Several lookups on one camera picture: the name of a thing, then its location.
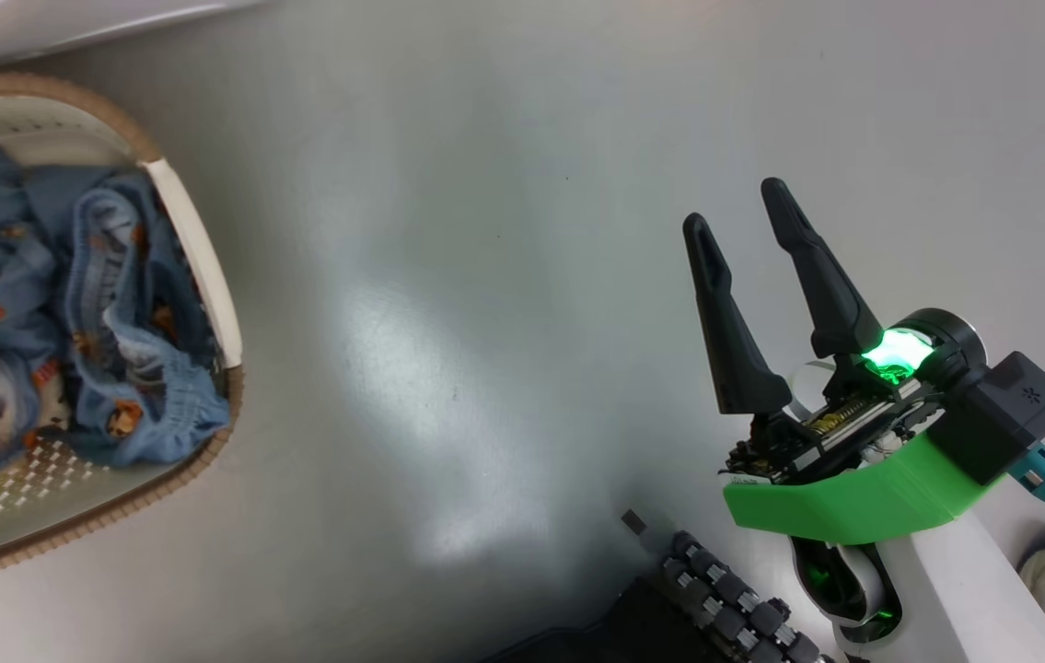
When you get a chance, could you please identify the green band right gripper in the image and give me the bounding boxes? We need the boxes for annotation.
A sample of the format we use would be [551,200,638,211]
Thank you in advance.
[682,177,1006,544]

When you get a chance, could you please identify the blue cartoon print garment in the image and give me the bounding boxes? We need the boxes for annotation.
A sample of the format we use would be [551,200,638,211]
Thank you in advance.
[0,143,233,484]

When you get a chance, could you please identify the cream perforated laundry basket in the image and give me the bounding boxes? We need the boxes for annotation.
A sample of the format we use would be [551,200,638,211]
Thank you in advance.
[0,72,245,590]

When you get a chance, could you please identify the white front-load washing machine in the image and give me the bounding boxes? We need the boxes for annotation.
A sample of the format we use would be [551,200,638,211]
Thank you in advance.
[0,0,265,70]

